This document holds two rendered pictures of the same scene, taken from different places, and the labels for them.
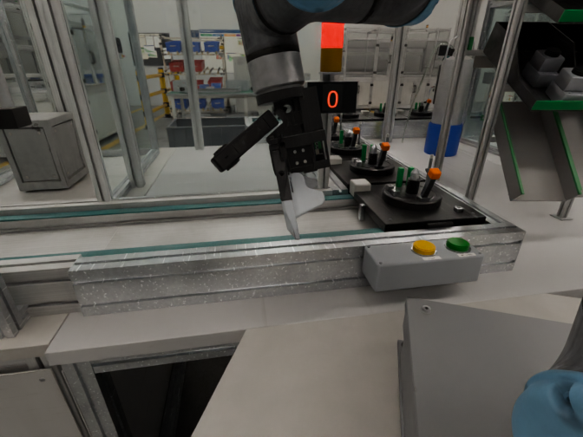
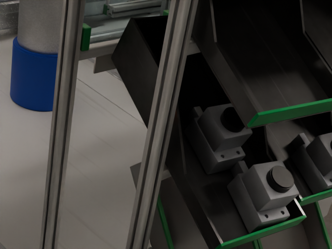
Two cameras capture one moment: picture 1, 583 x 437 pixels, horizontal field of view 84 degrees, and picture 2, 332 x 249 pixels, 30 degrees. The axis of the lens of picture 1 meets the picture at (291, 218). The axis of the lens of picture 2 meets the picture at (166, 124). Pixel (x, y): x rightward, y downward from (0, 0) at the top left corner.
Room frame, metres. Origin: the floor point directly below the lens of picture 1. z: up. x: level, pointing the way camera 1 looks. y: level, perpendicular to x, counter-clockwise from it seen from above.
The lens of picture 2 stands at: (0.37, -0.11, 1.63)
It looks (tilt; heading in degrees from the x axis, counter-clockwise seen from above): 29 degrees down; 320
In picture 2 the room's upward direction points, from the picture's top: 11 degrees clockwise
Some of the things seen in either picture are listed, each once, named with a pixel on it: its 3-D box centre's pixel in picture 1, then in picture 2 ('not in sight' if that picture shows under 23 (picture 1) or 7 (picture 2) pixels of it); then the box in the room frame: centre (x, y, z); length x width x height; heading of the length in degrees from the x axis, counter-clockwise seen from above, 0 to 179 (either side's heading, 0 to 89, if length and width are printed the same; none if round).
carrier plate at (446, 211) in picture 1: (409, 203); not in sight; (0.75, -0.30, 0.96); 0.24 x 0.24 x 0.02; 9
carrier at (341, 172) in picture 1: (372, 156); not in sight; (1.00, -0.26, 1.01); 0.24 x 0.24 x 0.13; 9
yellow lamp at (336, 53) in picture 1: (330, 60); not in sight; (0.84, -0.09, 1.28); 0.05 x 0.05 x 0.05
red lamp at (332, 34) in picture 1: (332, 35); not in sight; (0.84, -0.09, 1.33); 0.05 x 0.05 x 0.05
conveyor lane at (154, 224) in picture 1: (291, 225); not in sight; (0.73, 0.00, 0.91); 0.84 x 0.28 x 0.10; 99
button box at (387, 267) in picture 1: (421, 263); not in sight; (0.53, -0.25, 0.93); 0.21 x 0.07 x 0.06; 99
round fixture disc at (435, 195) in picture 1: (410, 195); not in sight; (0.75, -0.30, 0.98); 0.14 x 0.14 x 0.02
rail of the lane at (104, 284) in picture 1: (317, 261); not in sight; (0.56, -0.05, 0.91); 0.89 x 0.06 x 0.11; 99
